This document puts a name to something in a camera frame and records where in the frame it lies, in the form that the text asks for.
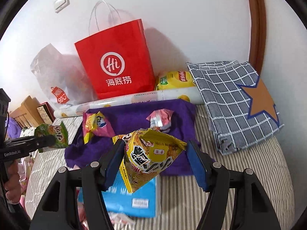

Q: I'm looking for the green snack packet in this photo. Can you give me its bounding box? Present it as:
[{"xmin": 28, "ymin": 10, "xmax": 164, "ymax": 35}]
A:
[{"xmin": 34, "ymin": 122, "xmax": 69, "ymax": 153}]

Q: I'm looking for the left hand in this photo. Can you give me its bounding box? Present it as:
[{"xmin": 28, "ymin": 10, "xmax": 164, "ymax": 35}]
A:
[{"xmin": 5, "ymin": 161, "xmax": 21, "ymax": 204}]

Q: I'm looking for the wooden headboard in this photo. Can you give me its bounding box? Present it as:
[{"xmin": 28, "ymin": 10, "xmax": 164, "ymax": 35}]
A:
[{"xmin": 9, "ymin": 96, "xmax": 44, "ymax": 128}]

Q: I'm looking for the patterned book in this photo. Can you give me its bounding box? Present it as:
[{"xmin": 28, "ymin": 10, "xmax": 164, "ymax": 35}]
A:
[{"xmin": 37, "ymin": 102, "xmax": 55, "ymax": 125}]

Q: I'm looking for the blue tissue pack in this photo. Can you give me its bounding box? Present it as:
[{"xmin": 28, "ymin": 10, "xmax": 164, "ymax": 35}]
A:
[{"xmin": 102, "ymin": 173, "xmax": 161, "ymax": 218}]

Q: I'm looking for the pink yellow snack packet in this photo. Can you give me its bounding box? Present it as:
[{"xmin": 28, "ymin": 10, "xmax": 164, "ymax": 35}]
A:
[{"xmin": 82, "ymin": 111, "xmax": 115, "ymax": 144}]

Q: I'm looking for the purple towel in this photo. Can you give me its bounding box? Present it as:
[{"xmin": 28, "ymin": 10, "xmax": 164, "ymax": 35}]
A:
[{"xmin": 64, "ymin": 99, "xmax": 201, "ymax": 168}]

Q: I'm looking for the white plastic Miniso bag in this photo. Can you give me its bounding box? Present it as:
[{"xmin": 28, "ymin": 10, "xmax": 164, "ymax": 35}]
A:
[{"xmin": 30, "ymin": 44, "xmax": 97, "ymax": 108}]

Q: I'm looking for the pink silver snack packet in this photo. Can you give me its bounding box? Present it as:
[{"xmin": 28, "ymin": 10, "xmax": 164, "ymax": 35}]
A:
[{"xmin": 146, "ymin": 108, "xmax": 173, "ymax": 133}]

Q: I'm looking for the grey plaid star cloth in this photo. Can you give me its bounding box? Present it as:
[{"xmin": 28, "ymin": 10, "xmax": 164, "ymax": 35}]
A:
[{"xmin": 187, "ymin": 60, "xmax": 284, "ymax": 155}]

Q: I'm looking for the red paper shopping bag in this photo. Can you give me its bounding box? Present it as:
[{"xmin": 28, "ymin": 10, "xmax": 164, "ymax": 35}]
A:
[{"xmin": 75, "ymin": 19, "xmax": 156, "ymax": 100}]

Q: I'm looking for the yellow chips bag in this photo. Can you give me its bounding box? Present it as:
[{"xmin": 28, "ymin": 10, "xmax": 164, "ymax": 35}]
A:
[{"xmin": 156, "ymin": 71, "xmax": 195, "ymax": 90}]

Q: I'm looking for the rolled white printed paper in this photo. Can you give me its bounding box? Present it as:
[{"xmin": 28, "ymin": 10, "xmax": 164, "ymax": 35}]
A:
[{"xmin": 54, "ymin": 87, "xmax": 203, "ymax": 118}]

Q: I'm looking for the white wall switch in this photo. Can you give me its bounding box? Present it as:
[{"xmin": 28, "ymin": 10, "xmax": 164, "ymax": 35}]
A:
[{"xmin": 54, "ymin": 0, "xmax": 70, "ymax": 13}]

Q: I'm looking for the brown wooden door frame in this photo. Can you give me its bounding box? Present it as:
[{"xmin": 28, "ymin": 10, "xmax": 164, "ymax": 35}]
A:
[{"xmin": 248, "ymin": 0, "xmax": 266, "ymax": 75}]

